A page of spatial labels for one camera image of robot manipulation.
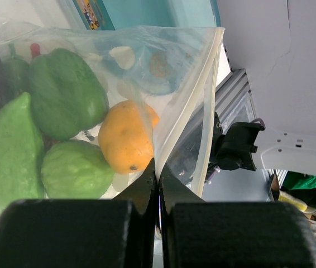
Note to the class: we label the red chili pepper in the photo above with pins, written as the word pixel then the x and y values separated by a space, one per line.
pixel 35 50

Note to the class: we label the light green round squash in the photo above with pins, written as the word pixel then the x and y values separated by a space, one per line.
pixel 75 169

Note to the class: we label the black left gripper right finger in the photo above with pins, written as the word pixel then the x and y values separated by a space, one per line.
pixel 196 233

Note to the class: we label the teal plastic tray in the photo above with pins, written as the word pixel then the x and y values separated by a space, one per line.
pixel 116 15

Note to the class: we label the person in green shirt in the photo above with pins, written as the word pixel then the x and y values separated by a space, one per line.
pixel 296 185

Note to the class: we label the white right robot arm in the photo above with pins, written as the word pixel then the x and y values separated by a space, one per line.
pixel 252 146

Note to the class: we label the dark green cucumber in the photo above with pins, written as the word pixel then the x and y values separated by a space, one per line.
pixel 16 72

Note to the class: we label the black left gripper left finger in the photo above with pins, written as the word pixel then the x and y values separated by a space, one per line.
pixel 116 232

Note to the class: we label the yellow lemon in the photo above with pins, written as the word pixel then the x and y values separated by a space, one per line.
pixel 123 139

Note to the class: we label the green bell pepper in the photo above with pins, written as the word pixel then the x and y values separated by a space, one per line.
pixel 66 95

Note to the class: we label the light green gourd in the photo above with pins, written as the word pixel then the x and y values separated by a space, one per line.
pixel 21 153

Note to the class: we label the clear zip top bag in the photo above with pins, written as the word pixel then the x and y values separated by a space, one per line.
pixel 166 71

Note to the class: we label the aluminium mounting rail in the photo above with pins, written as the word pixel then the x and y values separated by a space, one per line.
pixel 232 95

